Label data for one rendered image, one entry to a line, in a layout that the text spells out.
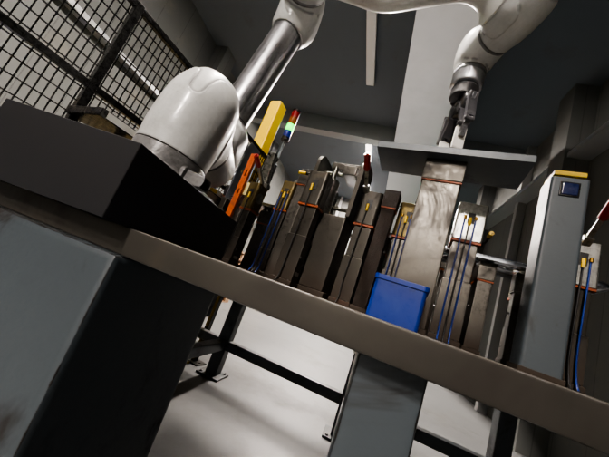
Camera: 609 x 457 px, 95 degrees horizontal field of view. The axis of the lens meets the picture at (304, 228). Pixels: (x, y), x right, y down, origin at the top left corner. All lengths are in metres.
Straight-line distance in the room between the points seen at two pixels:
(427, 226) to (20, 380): 0.78
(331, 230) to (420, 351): 0.64
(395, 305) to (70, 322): 0.53
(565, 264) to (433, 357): 0.52
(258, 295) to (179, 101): 0.44
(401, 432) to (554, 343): 0.46
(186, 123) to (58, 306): 0.37
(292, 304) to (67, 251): 0.33
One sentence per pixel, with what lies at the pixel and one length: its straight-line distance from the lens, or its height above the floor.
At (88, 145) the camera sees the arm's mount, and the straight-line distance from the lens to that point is 0.52.
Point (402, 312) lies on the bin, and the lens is 0.61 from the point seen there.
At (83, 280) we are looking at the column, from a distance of 0.48.
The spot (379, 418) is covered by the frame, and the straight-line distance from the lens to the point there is 0.38.
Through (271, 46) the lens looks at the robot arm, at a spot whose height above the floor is 1.36.
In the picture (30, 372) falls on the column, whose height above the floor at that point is 0.49.
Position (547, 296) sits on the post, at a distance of 0.78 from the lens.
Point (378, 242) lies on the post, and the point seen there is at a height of 0.92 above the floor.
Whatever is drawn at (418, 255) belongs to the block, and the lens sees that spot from 0.75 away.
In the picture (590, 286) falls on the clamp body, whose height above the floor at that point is 0.95.
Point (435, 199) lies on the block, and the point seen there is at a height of 1.03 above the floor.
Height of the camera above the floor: 0.70
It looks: 12 degrees up
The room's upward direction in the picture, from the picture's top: 20 degrees clockwise
